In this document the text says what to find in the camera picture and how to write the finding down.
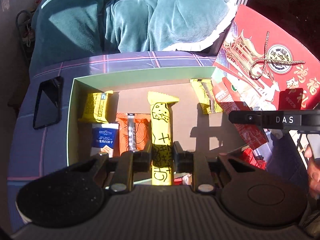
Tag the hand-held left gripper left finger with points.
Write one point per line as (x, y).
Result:
(142, 161)

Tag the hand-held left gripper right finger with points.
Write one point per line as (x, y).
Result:
(183, 160)

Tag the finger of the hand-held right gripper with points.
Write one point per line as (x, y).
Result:
(246, 117)

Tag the long yellow snack bar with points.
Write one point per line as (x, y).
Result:
(161, 120)

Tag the pale green cardboard box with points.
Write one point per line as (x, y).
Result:
(187, 97)

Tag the person's right hand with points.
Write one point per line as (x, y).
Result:
(313, 175)

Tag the dark red tag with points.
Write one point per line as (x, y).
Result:
(291, 98)

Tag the orange wavy striped snack packet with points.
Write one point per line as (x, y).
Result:
(141, 132)

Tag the blue and white biscuit packet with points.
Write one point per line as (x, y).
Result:
(103, 140)

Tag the yellow wavy striped snack packet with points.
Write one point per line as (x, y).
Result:
(203, 95)

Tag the yellow square snack packet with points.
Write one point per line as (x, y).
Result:
(96, 106)

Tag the red printed gift box lid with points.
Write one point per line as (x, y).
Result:
(275, 40)

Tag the black smartphone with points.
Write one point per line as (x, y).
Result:
(47, 102)

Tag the teal fleece blanket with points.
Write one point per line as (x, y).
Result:
(112, 17)

